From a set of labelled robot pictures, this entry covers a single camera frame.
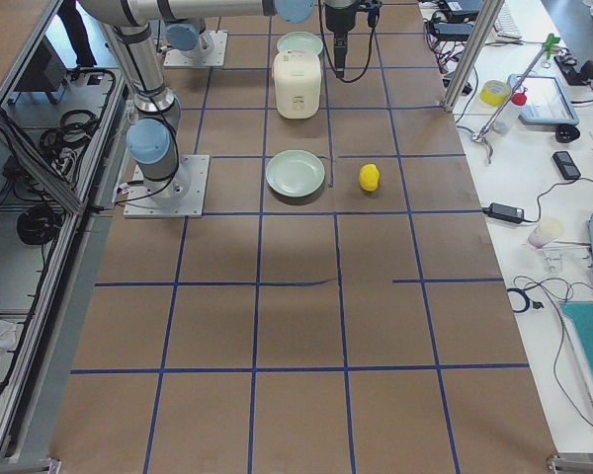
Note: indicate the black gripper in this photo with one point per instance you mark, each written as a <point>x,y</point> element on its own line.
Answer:
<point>338,19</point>

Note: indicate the cream white rice cooker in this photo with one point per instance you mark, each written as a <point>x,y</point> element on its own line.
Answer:
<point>297,80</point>

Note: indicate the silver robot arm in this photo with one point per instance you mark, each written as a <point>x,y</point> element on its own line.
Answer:
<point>190,48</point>
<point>129,23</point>

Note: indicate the far pale green plate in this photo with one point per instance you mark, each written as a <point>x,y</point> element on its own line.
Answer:
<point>300,41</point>

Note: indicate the pale green plate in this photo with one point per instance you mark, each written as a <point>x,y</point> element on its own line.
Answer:
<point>295,173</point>
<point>300,41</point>

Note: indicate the yellow lemon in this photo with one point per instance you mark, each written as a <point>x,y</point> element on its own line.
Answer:
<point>369,178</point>

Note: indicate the near pale green plate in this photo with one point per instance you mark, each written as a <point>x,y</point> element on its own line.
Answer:
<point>295,173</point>

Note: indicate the yellow tape roll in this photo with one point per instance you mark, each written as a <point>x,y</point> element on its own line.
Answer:
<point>494,93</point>

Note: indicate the red capped squeeze bottle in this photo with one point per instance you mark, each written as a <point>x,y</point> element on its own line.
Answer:
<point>511,112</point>

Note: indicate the metal rod with green clip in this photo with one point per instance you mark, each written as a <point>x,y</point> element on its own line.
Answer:
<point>549,46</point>

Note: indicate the blue teach pendant tablet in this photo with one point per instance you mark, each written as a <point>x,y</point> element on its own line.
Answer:
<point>547,102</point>

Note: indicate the black power adapter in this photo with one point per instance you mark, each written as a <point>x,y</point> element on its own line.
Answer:
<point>504,212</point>

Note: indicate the black smartphone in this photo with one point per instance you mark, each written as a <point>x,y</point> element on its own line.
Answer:
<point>565,165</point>

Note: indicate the clear plastic cup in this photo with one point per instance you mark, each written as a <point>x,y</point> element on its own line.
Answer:
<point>547,230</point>

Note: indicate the aluminium frame post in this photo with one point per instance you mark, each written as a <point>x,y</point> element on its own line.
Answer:
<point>482,27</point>

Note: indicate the aluminium side frame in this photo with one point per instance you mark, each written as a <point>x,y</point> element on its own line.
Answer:
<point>55,124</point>

